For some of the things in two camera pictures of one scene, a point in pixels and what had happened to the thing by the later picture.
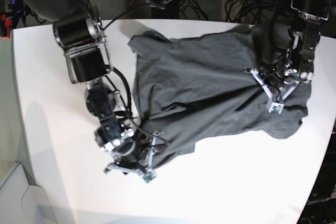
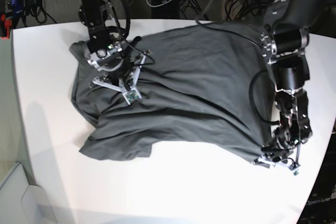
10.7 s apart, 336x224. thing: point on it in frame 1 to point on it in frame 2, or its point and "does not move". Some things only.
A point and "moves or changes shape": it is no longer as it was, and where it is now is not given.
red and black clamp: x=6 y=24 does not move
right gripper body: x=278 y=81 to x=284 y=153
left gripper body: x=134 y=156 to x=122 y=73
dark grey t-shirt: x=194 y=88 moves or changes shape
